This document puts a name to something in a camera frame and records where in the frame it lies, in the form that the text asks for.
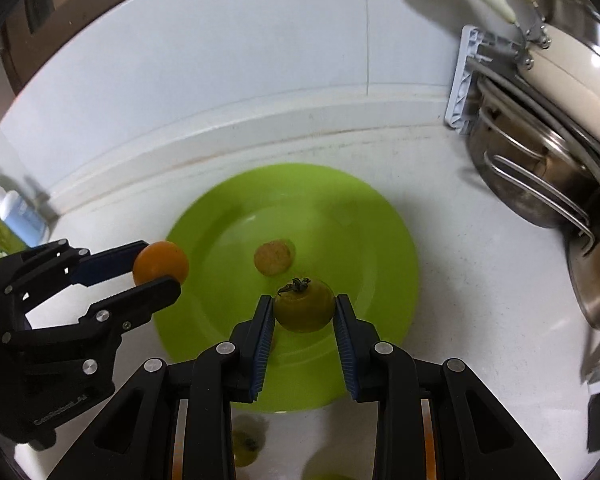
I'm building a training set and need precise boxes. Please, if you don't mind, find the grey kitchen shelf rack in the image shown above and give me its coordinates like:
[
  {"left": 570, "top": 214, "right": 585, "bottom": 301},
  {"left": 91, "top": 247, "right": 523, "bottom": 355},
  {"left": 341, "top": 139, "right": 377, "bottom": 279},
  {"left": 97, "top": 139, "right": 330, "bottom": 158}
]
[{"left": 444, "top": 25, "right": 600, "bottom": 396}]

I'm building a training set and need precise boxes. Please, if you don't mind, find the large steel pot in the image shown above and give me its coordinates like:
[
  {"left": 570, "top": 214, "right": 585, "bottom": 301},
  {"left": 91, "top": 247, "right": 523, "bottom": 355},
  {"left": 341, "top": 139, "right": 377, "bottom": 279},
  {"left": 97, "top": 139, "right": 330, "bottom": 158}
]
[{"left": 467, "top": 95, "right": 597, "bottom": 243}]

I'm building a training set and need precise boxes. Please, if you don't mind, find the green plate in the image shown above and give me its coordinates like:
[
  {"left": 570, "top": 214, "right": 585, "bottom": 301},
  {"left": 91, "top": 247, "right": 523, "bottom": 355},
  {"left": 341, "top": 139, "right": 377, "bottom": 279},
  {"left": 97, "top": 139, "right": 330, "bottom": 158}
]
[{"left": 153, "top": 162, "right": 420, "bottom": 413}]

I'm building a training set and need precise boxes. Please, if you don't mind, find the dark wooden cabinet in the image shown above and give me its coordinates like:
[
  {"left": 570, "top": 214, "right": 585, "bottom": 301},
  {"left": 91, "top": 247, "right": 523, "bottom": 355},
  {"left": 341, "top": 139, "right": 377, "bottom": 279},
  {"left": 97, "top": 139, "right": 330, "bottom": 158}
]
[{"left": 0, "top": 0, "right": 136, "bottom": 96}]

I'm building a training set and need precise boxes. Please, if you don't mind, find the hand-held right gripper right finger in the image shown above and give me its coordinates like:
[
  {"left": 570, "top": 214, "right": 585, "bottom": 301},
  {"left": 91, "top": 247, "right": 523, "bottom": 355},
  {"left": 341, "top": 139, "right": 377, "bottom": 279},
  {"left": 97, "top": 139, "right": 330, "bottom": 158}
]
[{"left": 332, "top": 294, "right": 541, "bottom": 480}]

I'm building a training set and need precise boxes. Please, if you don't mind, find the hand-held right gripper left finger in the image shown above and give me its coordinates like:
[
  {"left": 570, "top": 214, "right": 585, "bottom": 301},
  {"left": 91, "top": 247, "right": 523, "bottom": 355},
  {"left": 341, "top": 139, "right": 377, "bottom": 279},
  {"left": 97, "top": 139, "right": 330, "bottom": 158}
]
[{"left": 75, "top": 294, "right": 276, "bottom": 480}]

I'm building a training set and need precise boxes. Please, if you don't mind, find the blue lotion pump bottle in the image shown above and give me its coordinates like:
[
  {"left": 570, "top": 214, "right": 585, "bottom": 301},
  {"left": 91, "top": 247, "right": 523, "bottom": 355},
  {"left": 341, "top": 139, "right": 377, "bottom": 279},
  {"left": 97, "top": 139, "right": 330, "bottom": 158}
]
[{"left": 0, "top": 175, "right": 51, "bottom": 248}]

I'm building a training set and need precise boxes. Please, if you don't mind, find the cream frying pan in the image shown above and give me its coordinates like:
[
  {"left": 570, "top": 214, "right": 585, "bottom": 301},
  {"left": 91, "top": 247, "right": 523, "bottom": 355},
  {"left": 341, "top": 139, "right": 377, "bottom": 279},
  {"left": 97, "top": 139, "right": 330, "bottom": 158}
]
[{"left": 397, "top": 0, "right": 600, "bottom": 147}]

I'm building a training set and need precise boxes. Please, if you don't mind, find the steel saucepan with lid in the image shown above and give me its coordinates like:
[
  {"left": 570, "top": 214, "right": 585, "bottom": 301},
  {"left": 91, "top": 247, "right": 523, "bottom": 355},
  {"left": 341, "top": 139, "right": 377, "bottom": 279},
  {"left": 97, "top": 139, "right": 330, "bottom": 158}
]
[{"left": 490, "top": 0, "right": 600, "bottom": 61}]

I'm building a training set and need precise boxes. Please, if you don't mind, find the brown longan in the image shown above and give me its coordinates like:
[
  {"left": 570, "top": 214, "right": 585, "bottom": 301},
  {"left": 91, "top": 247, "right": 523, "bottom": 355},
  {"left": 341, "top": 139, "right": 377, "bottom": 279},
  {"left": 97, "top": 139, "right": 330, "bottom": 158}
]
[{"left": 253, "top": 240, "right": 296, "bottom": 276}]

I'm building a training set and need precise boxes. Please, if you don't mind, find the small orange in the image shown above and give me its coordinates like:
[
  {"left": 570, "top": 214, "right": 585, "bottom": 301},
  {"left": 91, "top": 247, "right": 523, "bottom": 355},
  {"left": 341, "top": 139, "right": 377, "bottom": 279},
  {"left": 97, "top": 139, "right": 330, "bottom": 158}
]
[{"left": 132, "top": 241, "right": 189, "bottom": 288}]

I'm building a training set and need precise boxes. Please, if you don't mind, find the green tomato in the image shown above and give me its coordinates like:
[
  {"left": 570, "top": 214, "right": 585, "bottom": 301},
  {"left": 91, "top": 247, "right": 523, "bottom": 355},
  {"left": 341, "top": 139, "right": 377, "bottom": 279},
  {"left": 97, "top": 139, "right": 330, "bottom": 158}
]
[
  {"left": 272, "top": 277, "right": 333, "bottom": 333},
  {"left": 231, "top": 415, "right": 268, "bottom": 468}
]

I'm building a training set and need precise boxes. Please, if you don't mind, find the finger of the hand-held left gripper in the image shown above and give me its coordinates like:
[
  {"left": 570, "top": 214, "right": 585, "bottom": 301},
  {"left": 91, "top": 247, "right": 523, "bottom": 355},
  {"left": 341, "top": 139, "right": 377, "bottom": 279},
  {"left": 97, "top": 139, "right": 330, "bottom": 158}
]
[
  {"left": 2, "top": 276, "right": 182, "bottom": 347},
  {"left": 0, "top": 239, "right": 150, "bottom": 311}
]

